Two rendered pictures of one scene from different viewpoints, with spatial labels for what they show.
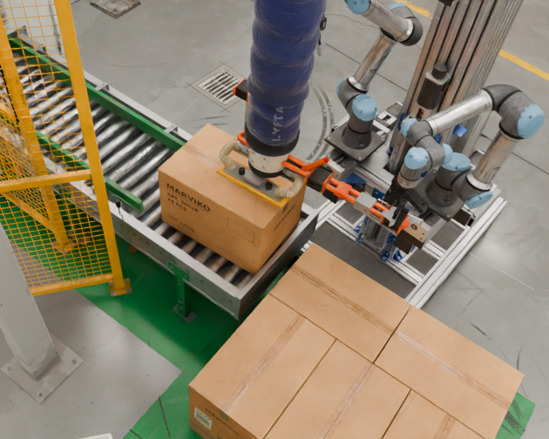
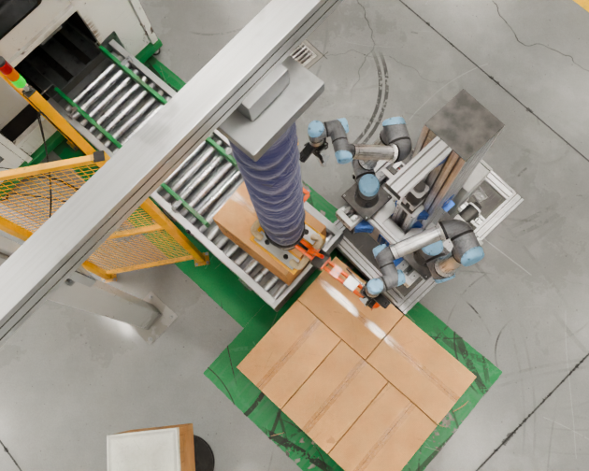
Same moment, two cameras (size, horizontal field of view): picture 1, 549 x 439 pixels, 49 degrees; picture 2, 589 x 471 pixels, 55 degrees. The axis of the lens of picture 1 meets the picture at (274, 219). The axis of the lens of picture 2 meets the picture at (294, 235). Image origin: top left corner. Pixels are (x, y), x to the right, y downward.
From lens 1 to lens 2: 1.67 m
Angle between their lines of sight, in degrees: 25
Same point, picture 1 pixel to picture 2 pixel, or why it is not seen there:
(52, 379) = (157, 328)
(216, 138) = not seen: hidden behind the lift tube
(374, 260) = not seen: hidden behind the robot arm
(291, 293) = (313, 300)
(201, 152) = (245, 202)
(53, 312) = (155, 277)
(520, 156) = (560, 135)
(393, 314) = (387, 322)
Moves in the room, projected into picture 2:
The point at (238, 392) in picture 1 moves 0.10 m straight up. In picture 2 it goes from (268, 375) to (266, 374)
